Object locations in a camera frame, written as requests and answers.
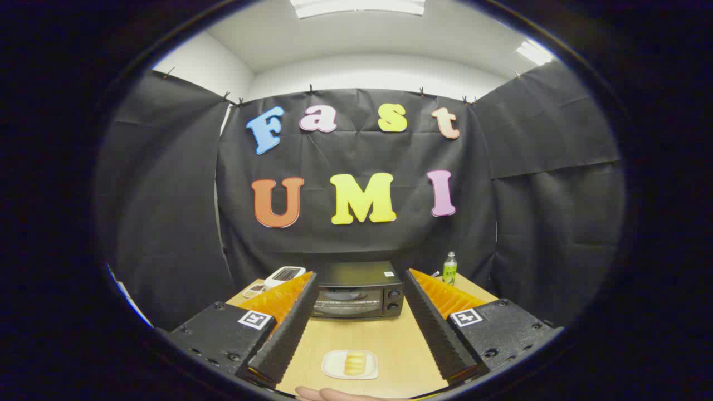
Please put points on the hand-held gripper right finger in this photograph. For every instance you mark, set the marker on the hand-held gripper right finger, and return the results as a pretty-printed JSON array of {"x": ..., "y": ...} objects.
[{"x": 437, "y": 334}]

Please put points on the white slot toaster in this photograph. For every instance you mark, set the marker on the white slot toaster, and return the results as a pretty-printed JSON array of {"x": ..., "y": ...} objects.
[{"x": 284, "y": 274}]

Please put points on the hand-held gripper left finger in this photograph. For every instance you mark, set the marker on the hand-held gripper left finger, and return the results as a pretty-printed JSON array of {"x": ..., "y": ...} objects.
[{"x": 289, "y": 328}]

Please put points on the small white plate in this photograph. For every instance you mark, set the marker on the small white plate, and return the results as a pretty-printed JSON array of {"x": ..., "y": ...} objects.
[{"x": 331, "y": 365}]

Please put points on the ceiling light panel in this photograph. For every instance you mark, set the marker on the ceiling light panel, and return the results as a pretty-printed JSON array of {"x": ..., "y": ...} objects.
[
  {"x": 535, "y": 53},
  {"x": 356, "y": 6}
]

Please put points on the black toaster oven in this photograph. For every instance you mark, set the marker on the black toaster oven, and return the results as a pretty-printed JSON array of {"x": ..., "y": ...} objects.
[{"x": 356, "y": 273}]

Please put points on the green drink bottle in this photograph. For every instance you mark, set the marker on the green drink bottle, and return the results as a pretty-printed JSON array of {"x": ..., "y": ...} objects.
[{"x": 449, "y": 273}]

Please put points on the yellow bread roll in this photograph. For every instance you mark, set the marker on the yellow bread roll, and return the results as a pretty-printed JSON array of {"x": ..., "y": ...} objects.
[{"x": 356, "y": 363}]

